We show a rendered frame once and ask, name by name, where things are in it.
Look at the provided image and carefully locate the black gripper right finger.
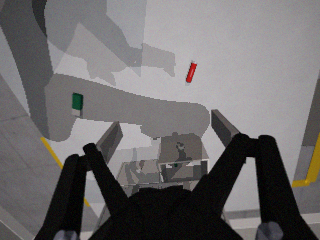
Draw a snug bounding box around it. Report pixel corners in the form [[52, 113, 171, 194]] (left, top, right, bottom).
[[170, 109, 319, 240]]

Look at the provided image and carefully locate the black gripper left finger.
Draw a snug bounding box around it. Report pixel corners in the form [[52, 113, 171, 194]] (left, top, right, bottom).
[[34, 121, 145, 240]]

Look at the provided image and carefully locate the grey drawer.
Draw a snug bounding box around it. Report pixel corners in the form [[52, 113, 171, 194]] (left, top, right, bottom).
[[162, 182, 225, 221], [158, 139, 210, 183], [99, 185, 159, 227], [117, 160, 160, 187]]

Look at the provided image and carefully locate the red cylinder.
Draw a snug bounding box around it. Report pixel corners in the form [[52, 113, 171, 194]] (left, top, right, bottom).
[[186, 62, 197, 82]]

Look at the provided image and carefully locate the small white chest of drawers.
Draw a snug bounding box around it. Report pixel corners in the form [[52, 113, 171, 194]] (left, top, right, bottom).
[[91, 159, 232, 236]]

